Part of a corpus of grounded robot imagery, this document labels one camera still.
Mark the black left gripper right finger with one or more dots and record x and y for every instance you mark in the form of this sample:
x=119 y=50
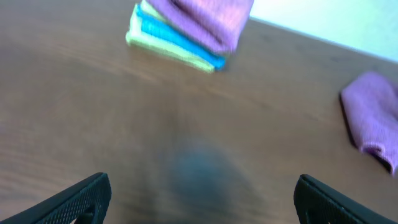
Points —
x=316 y=202

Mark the folded blue cloth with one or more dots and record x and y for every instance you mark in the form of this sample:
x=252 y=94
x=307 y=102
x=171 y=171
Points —
x=180 y=39

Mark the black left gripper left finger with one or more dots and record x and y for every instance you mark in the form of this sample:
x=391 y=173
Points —
x=84 y=202

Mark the folded purple cloth on stack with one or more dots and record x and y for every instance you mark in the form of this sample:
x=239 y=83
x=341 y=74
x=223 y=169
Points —
x=214 y=24

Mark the folded light green cloth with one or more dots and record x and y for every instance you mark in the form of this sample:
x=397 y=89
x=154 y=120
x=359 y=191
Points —
x=164 y=48

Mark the purple cloth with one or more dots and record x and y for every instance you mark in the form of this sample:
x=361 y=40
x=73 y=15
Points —
x=214 y=24
x=370 y=105

